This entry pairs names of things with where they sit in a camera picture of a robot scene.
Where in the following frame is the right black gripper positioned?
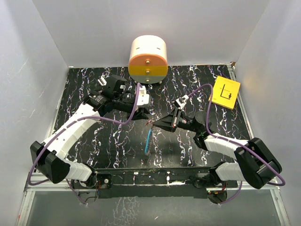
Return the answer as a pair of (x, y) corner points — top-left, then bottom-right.
(153, 107), (200, 133)

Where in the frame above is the red tag key bunch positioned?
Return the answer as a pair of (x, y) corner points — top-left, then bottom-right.
(145, 119), (153, 126)

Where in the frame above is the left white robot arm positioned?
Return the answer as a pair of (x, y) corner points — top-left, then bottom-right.
(27, 75), (151, 188)

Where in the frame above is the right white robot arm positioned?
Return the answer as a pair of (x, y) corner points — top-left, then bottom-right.
(153, 107), (282, 189)

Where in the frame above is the round three-drawer mini cabinet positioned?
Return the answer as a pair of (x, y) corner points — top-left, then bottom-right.
(128, 35), (168, 84)

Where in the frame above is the white black stapler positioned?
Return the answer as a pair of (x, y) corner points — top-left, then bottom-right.
(97, 76), (107, 86)

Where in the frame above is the yellow book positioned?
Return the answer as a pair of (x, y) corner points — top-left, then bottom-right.
(212, 76), (240, 110)

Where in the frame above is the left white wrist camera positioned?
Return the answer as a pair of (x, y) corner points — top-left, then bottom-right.
(137, 86), (151, 107)

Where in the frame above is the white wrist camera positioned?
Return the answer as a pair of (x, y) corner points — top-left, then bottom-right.
(174, 95), (189, 110)
(137, 86), (151, 107)

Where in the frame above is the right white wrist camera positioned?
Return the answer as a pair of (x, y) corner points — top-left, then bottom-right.
(174, 95), (189, 110)

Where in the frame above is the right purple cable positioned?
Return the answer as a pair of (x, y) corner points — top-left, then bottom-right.
(185, 84), (286, 205)

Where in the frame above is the purple cable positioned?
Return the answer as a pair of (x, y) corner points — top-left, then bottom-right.
(185, 84), (286, 205)
(28, 82), (142, 207)

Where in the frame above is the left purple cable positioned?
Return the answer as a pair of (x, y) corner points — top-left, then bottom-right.
(28, 82), (142, 207)

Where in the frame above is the aluminium frame rail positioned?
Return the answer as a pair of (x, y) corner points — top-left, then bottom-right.
(16, 171), (78, 224)

